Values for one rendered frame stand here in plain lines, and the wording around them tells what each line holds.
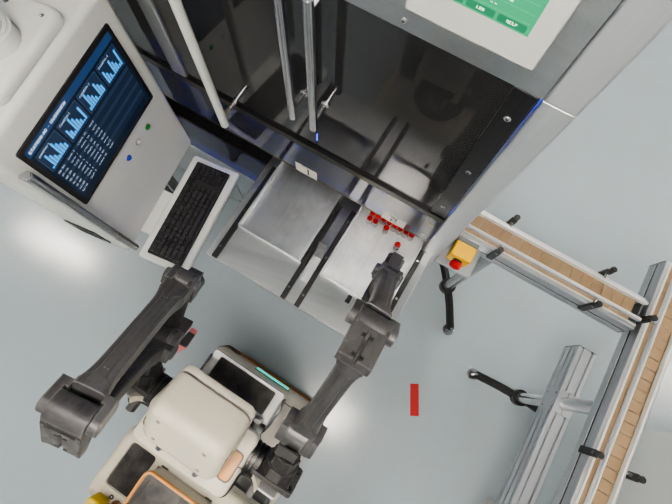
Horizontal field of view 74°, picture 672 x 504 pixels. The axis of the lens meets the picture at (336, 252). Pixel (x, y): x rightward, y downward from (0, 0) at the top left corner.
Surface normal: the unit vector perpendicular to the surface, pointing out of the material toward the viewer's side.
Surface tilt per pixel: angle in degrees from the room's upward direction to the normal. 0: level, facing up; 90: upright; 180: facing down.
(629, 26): 90
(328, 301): 0
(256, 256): 0
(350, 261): 0
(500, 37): 90
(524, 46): 90
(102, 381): 41
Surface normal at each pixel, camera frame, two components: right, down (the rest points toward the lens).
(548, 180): 0.03, -0.25
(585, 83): -0.51, 0.83
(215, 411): 0.38, -0.73
